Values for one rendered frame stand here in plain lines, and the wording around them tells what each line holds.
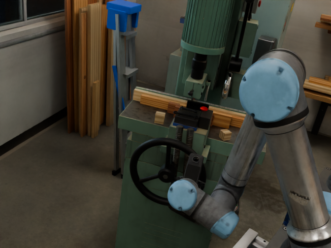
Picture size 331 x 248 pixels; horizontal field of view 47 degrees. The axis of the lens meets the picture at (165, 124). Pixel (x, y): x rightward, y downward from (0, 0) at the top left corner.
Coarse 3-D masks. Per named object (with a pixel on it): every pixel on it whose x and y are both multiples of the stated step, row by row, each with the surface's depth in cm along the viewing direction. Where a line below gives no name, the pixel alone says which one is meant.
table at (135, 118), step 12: (132, 108) 163; (144, 108) 165; (156, 108) 166; (120, 120) 156; (132, 120) 155; (144, 120) 155; (168, 120) 158; (144, 132) 156; (156, 132) 154; (216, 132) 154; (216, 144) 150; (228, 144) 148; (180, 156) 145; (204, 156) 143; (264, 156) 147
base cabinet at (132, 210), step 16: (128, 160) 164; (128, 176) 167; (144, 176) 165; (128, 192) 171; (160, 192) 166; (208, 192) 160; (128, 208) 175; (144, 208) 172; (160, 208) 170; (128, 224) 179; (144, 224) 177; (160, 224) 174; (176, 224) 172; (192, 224) 169; (128, 240) 183; (144, 240) 181; (160, 240) 178; (176, 240) 176; (192, 240) 173; (208, 240) 171
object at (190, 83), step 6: (192, 78) 157; (204, 78) 159; (186, 84) 155; (192, 84) 154; (198, 84) 153; (204, 84) 162; (186, 90) 156; (198, 90) 155; (192, 96) 156; (198, 96) 156
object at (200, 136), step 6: (174, 126) 141; (168, 132) 142; (174, 132) 141; (186, 132) 140; (198, 132) 139; (204, 132) 140; (174, 138) 142; (198, 138) 140; (204, 138) 139; (192, 144) 142; (198, 144) 141; (204, 144) 143; (198, 150) 142
